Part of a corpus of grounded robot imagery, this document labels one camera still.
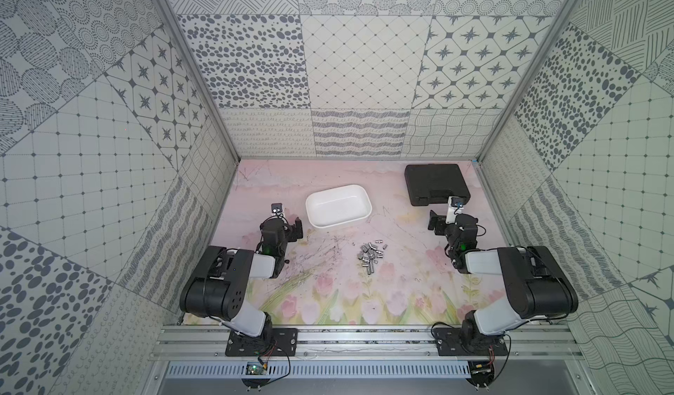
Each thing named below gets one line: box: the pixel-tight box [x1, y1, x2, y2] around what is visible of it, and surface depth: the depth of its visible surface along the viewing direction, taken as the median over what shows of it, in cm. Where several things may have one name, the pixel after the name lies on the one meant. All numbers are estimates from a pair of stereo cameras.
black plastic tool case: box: [404, 163, 471, 207], surface depth 107 cm
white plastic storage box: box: [305, 184, 373, 230], surface depth 104 cm
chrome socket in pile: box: [358, 242, 384, 266], surface depth 93 cm
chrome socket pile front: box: [358, 254, 383, 275], surface depth 91 cm
